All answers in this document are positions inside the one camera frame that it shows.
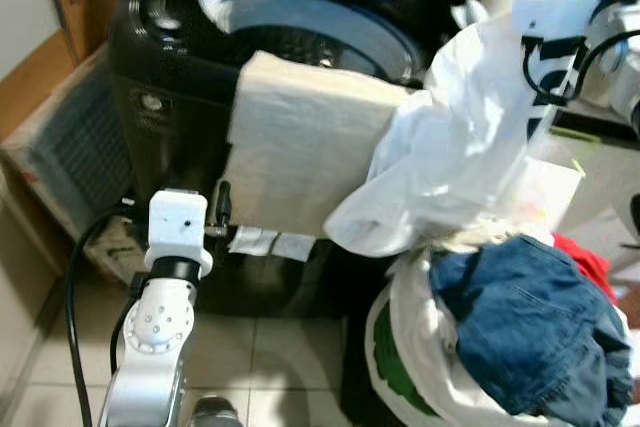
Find grey robot leg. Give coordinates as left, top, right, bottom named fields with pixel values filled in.
left=190, top=397, right=241, bottom=427

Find white garment with black stripes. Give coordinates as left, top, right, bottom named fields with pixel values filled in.
left=325, top=17, right=586, bottom=258

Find blue denim jeans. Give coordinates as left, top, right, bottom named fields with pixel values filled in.
left=428, top=235, right=636, bottom=427

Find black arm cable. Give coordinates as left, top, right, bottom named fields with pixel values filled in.
left=64, top=204, right=151, bottom=427
left=520, top=32, right=640, bottom=105

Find black top-loading washing machine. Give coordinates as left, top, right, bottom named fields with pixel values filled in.
left=105, top=0, right=481, bottom=318

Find red garment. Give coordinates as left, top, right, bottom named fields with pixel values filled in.
left=550, top=232, right=616, bottom=303

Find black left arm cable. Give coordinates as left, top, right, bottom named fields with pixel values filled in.
left=64, top=204, right=151, bottom=427

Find beige towel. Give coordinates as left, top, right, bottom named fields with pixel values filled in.
left=225, top=50, right=421, bottom=240

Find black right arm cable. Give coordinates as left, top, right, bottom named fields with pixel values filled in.
left=520, top=32, right=640, bottom=105

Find white and green laundry basket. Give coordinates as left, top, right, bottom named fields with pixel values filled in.
left=365, top=247, right=640, bottom=427

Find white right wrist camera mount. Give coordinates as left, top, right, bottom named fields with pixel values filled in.
left=512, top=0, right=611, bottom=48

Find grey mesh crate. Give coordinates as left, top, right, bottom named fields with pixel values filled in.
left=0, top=32, right=136, bottom=283

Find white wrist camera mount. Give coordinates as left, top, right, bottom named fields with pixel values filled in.
left=512, top=0, right=611, bottom=48
left=148, top=190, right=209, bottom=278

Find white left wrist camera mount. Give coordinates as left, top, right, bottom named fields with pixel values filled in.
left=148, top=190, right=209, bottom=278

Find black stand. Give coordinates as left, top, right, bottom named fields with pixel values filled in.
left=340, top=317, right=401, bottom=427

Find white paper label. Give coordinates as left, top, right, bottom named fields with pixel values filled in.
left=228, top=227, right=276, bottom=256
left=272, top=233, right=317, bottom=262

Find white paper bag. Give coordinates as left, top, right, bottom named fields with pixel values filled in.
left=520, top=152, right=586, bottom=238

